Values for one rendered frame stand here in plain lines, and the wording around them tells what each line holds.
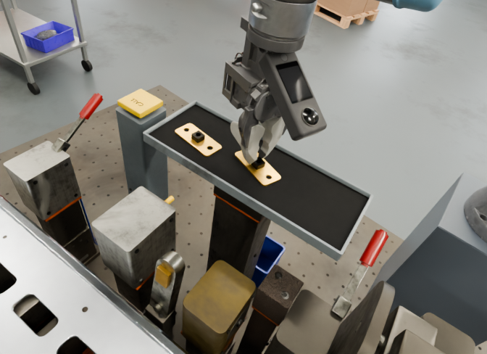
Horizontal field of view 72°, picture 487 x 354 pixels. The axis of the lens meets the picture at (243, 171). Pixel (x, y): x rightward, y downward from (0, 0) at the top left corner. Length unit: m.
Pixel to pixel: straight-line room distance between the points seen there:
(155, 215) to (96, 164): 0.70
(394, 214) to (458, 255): 1.61
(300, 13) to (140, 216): 0.36
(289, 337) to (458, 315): 0.43
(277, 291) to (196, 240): 0.53
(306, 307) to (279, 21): 0.38
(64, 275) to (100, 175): 0.59
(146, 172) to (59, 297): 0.28
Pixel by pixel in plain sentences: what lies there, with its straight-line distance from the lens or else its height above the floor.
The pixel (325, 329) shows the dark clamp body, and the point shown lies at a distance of 0.52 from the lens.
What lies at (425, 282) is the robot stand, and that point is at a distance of 0.81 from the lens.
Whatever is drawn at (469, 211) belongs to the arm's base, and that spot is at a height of 1.11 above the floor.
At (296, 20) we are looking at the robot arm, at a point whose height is 1.40.
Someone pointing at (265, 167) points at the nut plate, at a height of 1.16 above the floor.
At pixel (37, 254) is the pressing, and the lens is 0.67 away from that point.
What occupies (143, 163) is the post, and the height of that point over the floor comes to 1.04.
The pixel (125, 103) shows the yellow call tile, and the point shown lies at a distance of 0.67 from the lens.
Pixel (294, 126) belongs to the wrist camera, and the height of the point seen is 1.30.
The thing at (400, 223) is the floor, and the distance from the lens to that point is 2.30.
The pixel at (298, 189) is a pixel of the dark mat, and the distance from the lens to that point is 0.54.
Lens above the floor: 1.54
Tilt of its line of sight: 45 degrees down
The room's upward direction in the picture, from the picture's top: 11 degrees clockwise
